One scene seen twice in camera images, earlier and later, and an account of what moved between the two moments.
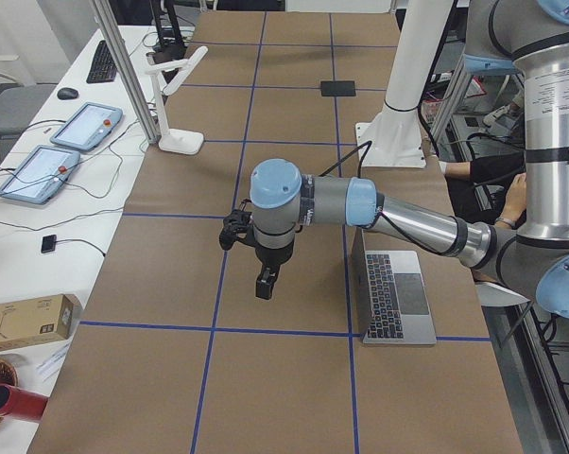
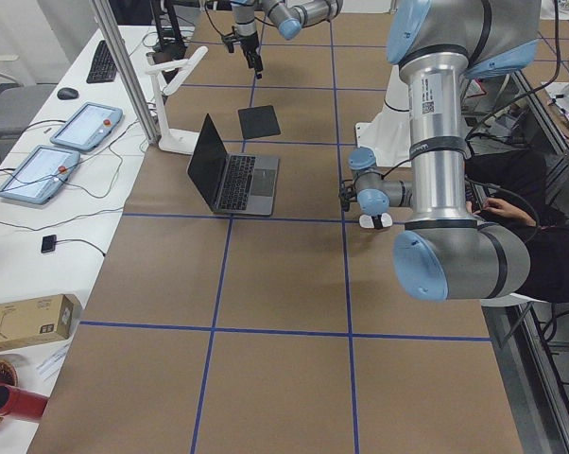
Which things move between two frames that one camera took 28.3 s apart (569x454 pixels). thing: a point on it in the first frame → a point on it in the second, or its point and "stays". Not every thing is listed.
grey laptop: (393, 305) → (232, 183)
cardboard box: (24, 323) stays
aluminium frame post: (104, 11) stays
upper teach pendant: (92, 125) stays
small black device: (48, 243) stays
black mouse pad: (337, 88) → (259, 122)
